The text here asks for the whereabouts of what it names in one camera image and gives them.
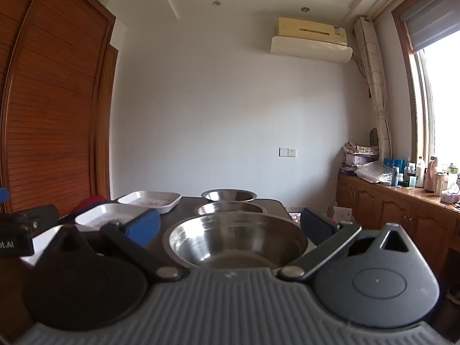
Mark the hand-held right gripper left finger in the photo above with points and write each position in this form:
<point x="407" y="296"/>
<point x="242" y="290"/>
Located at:
<point x="145" y="226"/>

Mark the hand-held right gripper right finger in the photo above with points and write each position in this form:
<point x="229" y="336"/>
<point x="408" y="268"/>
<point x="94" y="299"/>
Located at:
<point x="316" y="226"/>

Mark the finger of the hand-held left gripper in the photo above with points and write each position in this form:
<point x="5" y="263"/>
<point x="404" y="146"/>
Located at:
<point x="37" y="219"/>
<point x="3" y="196"/>

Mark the white floral square plate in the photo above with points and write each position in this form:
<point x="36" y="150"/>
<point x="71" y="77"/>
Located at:
<point x="41" y="240"/>
<point x="104" y="217"/>
<point x="151" y="201"/>

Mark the large steel bowl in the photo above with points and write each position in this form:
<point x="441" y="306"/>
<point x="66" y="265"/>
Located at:
<point x="233" y="240"/>

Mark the medium steel bowl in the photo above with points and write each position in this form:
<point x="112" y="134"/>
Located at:
<point x="230" y="208"/>

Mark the small steel bowl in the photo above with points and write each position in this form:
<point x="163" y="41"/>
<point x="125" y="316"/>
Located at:
<point x="226" y="196"/>

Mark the floral blanket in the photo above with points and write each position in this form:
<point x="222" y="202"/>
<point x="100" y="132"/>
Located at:
<point x="295" y="217"/>

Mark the white paper box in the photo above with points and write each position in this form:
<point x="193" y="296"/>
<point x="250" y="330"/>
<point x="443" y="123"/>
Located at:
<point x="343" y="215"/>

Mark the red cloth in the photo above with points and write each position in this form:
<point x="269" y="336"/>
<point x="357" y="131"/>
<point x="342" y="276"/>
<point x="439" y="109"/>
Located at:
<point x="94" y="200"/>

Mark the pink box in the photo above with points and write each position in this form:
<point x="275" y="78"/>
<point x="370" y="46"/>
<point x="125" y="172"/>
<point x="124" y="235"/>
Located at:
<point x="361" y="159"/>

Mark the wooden cabinet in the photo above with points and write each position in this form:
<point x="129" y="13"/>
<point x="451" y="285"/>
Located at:
<point x="395" y="208"/>

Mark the patterned cloth bundle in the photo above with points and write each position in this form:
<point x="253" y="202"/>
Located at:
<point x="359" y="148"/>

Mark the row of toiletry bottles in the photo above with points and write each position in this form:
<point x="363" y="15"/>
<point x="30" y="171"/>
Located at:
<point x="399" y="172"/>

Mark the wooden slatted wardrobe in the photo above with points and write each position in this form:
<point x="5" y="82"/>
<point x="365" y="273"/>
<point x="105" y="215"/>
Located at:
<point x="54" y="97"/>

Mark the pink thermos jug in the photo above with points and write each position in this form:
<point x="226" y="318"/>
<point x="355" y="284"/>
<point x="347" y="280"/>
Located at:
<point x="430" y="176"/>

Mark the white kettle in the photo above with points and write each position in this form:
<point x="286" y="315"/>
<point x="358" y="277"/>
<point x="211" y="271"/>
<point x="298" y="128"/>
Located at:
<point x="441" y="185"/>

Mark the white tissue box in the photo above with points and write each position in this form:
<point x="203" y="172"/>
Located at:
<point x="451" y="194"/>

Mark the patterned beige curtain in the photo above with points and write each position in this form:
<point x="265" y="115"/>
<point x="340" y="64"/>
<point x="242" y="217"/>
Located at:
<point x="375" y="90"/>

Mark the grey window blind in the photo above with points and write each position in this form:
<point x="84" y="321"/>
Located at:
<point x="431" y="21"/>

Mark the white wall socket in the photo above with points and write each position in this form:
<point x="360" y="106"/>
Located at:
<point x="287" y="152"/>

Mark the cream wall air conditioner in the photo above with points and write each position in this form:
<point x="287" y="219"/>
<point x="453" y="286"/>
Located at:
<point x="309" y="30"/>

